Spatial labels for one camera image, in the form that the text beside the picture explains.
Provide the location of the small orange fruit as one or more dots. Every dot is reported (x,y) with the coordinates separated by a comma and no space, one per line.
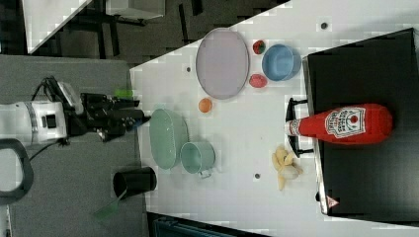
(205,105)

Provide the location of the peeled banana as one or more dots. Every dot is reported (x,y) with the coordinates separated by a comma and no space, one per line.
(283,163)

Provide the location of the pink red strawberry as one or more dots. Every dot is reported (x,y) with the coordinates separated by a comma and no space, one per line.
(258,81)

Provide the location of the red ketchup bottle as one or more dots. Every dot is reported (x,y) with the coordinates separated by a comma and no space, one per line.
(352,125)

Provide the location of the black toaster oven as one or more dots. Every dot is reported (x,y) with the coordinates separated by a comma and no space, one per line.
(375,182)

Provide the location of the green perforated colander basket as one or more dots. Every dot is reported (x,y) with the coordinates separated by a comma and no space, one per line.
(168,132)

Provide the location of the green mug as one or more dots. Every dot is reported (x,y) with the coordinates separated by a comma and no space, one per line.
(198,158)

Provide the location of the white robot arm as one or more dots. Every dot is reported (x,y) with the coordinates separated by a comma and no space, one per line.
(25,125)

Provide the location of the lilac round plate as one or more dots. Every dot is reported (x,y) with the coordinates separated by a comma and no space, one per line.
(222,63)

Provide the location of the black oven door handle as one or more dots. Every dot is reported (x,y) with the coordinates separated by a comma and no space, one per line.
(291,127)

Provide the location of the dark red strawberry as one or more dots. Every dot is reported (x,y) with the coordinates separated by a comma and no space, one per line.
(259,46)

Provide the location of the blue bowl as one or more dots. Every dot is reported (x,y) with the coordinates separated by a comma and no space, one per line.
(281,62)

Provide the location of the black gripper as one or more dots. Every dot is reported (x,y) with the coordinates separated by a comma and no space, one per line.
(109,117)

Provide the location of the black cylindrical cup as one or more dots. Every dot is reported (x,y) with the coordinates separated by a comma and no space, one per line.
(134,182)

